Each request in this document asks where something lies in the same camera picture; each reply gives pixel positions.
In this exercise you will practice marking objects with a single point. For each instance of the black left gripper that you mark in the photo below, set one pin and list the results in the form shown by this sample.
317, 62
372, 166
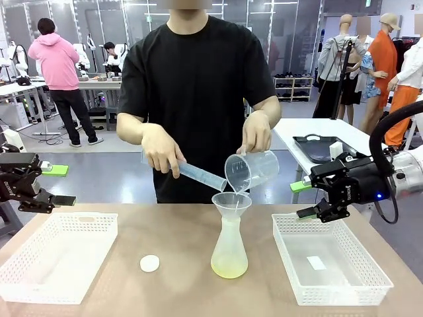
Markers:
20, 178

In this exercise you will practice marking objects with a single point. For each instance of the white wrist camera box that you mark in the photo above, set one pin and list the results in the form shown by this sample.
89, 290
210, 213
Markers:
13, 138

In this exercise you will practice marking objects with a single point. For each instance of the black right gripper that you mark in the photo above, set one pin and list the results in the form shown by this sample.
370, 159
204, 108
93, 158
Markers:
367, 185

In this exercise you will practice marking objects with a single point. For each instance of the mannequin in orange with cap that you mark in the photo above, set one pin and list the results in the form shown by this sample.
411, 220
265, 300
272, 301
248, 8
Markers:
383, 56

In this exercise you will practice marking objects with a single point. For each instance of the person's left forearm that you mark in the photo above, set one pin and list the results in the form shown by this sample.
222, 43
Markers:
269, 109

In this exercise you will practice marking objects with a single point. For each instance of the translucent plastic funnel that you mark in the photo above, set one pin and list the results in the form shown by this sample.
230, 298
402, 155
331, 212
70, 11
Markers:
224, 203

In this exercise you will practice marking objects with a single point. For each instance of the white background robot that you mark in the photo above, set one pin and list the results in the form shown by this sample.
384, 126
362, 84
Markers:
82, 56
20, 59

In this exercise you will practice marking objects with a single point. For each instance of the wooden shoe rack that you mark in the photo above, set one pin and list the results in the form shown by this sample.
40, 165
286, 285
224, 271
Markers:
294, 89

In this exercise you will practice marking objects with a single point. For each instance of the white desk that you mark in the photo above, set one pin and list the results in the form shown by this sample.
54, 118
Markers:
20, 87
99, 84

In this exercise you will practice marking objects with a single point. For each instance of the white round flask cap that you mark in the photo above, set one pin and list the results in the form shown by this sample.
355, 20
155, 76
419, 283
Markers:
149, 263

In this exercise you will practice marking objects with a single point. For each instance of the person's left hand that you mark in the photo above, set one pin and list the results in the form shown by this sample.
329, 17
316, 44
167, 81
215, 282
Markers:
257, 132

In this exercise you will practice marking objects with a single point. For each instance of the person in black t-shirt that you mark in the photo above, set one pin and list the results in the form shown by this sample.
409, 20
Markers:
198, 82

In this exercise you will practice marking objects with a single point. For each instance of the grey step stool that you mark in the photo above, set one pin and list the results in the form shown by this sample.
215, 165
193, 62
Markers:
112, 117

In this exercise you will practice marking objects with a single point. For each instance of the person's right hand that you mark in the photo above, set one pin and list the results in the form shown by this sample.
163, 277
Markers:
162, 152

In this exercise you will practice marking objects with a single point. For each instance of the clear plastic measuring beaker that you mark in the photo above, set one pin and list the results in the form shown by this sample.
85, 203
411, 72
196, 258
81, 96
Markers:
261, 168

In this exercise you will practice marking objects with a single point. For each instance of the mannequin in blue floral dress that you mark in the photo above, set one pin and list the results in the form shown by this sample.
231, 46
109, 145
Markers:
370, 82

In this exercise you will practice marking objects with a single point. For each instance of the translucent conical flask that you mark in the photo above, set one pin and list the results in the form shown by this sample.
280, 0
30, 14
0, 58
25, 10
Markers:
229, 261

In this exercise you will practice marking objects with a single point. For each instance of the person's right forearm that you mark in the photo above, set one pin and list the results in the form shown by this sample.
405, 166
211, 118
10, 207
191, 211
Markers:
129, 128

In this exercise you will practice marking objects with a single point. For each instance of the clear plastic graduated cylinder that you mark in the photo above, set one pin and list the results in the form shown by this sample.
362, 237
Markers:
201, 175

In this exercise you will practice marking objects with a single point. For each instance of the small white box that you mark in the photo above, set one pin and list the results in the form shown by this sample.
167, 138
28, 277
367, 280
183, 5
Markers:
337, 149

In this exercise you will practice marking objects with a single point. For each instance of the person in pink hoodie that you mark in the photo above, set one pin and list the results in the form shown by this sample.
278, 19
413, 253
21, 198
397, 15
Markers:
56, 62

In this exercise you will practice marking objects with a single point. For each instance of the mannequin in grey shirt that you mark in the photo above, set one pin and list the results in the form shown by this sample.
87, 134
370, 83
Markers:
333, 56

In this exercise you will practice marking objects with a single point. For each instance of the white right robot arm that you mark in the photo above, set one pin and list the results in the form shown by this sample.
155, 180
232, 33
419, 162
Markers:
409, 171

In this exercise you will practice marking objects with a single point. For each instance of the black plastic tray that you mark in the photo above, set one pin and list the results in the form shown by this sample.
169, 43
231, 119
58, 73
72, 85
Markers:
314, 148

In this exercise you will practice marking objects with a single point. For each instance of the white label sticker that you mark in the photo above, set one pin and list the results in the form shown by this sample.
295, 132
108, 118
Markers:
316, 263

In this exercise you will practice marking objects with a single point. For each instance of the black tripod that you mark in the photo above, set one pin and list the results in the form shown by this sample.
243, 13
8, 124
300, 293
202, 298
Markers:
342, 76

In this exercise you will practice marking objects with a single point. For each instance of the mannequin in white jacket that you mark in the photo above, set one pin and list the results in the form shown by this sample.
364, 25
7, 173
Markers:
408, 82

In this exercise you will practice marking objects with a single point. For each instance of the person with black hair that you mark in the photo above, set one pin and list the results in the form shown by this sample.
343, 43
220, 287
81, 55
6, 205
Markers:
110, 49

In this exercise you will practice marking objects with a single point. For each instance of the white perforated plastic basket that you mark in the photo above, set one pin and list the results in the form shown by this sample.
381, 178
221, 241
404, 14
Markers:
59, 251
357, 274

